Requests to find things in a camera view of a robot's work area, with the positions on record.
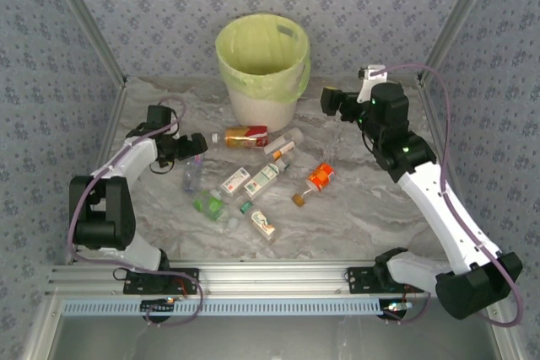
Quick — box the purple label water bottle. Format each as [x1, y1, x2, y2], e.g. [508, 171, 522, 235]
[181, 153, 206, 193]

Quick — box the white label red print bottle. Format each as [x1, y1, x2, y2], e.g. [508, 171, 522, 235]
[219, 167, 251, 197]

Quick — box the clear bottle orange stripe label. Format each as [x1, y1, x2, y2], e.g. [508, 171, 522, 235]
[263, 126, 305, 162]

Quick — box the green plastic bottle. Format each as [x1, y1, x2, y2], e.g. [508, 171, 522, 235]
[192, 189, 229, 223]

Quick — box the orange label brown cap bottle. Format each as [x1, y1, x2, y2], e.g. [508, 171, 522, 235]
[291, 162, 337, 208]

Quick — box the white label green print bottle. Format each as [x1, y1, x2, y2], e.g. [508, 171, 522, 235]
[235, 159, 292, 205]

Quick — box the white plastic bin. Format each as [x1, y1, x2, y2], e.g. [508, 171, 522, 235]
[226, 81, 305, 133]

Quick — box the light green bin liner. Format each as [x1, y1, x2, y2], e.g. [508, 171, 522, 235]
[214, 13, 312, 103]

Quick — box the red gold label bottle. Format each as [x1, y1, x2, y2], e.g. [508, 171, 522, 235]
[210, 125, 270, 149]

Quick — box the green cap cream label bottle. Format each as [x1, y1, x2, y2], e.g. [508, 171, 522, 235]
[239, 201, 279, 245]

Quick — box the small circuit board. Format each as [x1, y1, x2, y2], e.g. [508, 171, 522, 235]
[379, 299, 413, 318]
[140, 297, 176, 314]

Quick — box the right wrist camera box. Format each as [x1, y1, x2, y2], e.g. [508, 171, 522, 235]
[357, 65, 387, 104]

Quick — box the aluminium side rail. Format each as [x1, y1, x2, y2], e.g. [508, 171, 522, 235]
[416, 77, 484, 263]
[62, 79, 130, 266]

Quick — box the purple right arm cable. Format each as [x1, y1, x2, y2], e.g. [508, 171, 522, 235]
[373, 62, 526, 327]

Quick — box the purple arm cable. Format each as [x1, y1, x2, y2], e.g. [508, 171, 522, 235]
[67, 97, 204, 328]
[373, 62, 526, 327]

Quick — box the aluminium frame post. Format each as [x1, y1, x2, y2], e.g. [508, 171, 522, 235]
[40, 0, 128, 88]
[416, 0, 505, 88]

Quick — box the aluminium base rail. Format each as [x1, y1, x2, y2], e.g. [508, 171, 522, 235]
[45, 261, 505, 297]

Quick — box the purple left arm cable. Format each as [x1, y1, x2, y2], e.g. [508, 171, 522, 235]
[67, 97, 204, 328]

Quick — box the slotted grey cable duct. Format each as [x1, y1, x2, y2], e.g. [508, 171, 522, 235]
[62, 297, 482, 318]

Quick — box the aluminium lower frame rail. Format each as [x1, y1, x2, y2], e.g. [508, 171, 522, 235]
[483, 309, 524, 360]
[19, 295, 64, 360]

